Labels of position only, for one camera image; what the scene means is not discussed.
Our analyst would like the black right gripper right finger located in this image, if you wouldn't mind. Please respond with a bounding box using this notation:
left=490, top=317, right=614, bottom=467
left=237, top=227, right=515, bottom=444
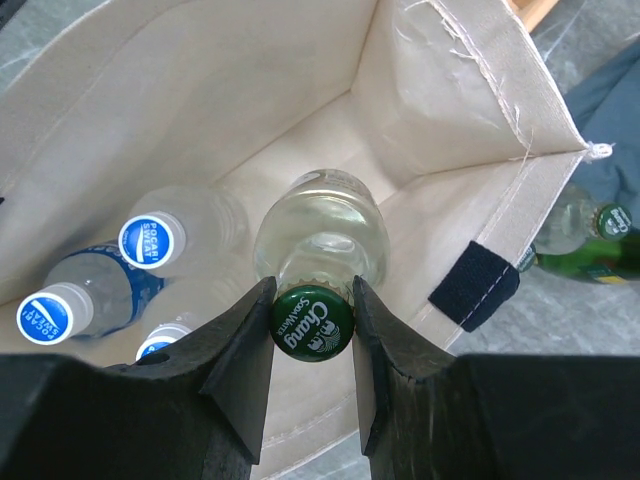
left=352, top=278, right=639, bottom=479

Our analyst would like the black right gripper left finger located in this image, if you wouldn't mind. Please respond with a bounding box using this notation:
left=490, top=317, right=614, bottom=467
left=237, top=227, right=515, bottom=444
left=1, top=277, right=276, bottom=479

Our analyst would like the clear bottle green cap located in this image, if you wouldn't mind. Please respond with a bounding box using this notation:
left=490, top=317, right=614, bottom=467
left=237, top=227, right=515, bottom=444
left=533, top=183, right=632, bottom=255
left=253, top=169, right=390, bottom=363

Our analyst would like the green glass bottle yellow label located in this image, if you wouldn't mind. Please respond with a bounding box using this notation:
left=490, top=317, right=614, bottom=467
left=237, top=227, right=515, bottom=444
left=519, top=230, right=639, bottom=285

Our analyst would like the beige canvas tote bag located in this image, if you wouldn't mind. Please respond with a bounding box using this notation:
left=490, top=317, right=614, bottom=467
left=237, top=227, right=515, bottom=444
left=0, top=0, right=615, bottom=466

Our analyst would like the clear bottle blue cap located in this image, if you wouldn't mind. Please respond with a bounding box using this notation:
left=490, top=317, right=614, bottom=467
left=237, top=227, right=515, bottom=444
left=135, top=278, right=244, bottom=361
left=117, top=185, right=248, bottom=278
left=16, top=240, right=165, bottom=346

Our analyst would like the grey folded garment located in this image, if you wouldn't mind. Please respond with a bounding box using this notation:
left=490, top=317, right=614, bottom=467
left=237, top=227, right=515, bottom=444
left=565, top=41, right=639, bottom=222

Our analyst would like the wooden rack base tray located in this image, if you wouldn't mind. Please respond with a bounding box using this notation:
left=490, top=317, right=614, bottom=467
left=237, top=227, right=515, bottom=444
left=507, top=0, right=559, bottom=33

